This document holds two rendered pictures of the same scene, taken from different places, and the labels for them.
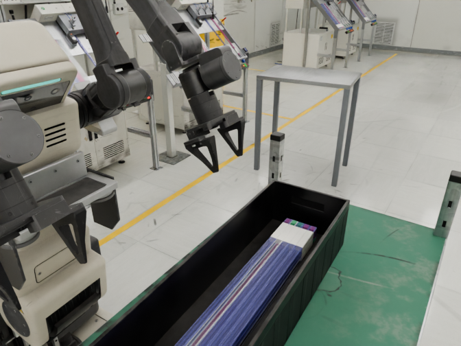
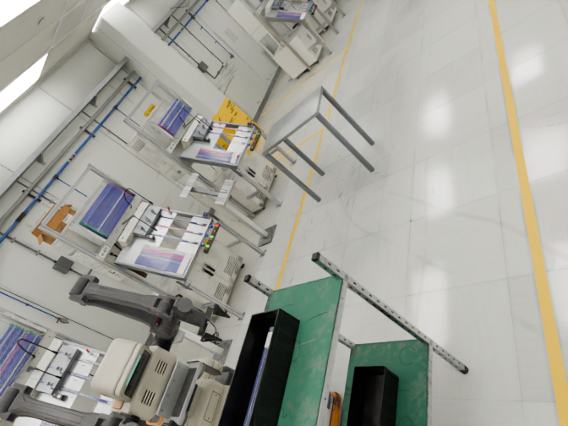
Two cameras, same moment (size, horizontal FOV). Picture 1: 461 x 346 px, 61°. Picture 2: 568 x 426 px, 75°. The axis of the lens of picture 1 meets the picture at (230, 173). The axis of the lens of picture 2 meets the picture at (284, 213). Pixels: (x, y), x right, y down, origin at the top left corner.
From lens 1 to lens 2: 0.99 m
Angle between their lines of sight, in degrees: 14
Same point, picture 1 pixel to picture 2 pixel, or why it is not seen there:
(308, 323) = (289, 385)
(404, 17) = not seen: outside the picture
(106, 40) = (143, 317)
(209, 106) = (194, 319)
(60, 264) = (215, 406)
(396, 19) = not seen: outside the picture
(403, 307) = (322, 348)
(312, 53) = (303, 52)
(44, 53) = (126, 352)
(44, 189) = (176, 391)
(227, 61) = (181, 306)
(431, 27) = not seen: outside the picture
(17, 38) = (113, 357)
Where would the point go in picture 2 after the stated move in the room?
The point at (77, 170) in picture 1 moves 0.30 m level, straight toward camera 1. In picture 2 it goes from (182, 369) to (197, 412)
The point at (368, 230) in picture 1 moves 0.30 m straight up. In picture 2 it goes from (310, 300) to (253, 261)
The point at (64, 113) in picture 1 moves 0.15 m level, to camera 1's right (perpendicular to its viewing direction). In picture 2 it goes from (155, 357) to (177, 336)
